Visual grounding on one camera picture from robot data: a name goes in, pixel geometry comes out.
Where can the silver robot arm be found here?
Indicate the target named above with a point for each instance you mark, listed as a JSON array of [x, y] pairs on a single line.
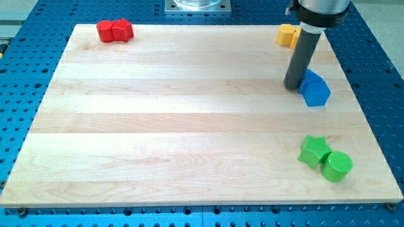
[[317, 15]]

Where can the light wooden board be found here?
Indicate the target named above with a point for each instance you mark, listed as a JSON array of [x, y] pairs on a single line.
[[190, 115]]

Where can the yellow hexagon block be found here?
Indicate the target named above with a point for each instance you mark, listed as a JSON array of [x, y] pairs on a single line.
[[285, 34]]

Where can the red star block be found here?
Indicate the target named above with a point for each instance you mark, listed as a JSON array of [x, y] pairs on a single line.
[[122, 30]]

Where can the blue pentagon block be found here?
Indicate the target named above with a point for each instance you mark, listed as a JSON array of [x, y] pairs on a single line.
[[316, 93]]

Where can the green star block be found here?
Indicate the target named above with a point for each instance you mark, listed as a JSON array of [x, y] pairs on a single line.
[[314, 151]]

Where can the yellow block behind rod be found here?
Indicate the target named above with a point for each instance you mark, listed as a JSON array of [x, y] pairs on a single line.
[[295, 38]]

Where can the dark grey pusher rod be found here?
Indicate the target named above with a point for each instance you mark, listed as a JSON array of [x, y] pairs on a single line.
[[301, 57]]

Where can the red cylinder block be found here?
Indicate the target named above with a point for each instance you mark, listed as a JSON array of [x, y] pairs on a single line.
[[104, 29]]

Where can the green cylinder block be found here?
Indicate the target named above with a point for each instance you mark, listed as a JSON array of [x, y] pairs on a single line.
[[336, 166]]

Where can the blue perforated metal table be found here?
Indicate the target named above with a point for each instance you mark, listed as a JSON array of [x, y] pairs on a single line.
[[32, 57]]

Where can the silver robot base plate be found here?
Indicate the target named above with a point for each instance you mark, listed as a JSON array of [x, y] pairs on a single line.
[[197, 6]]

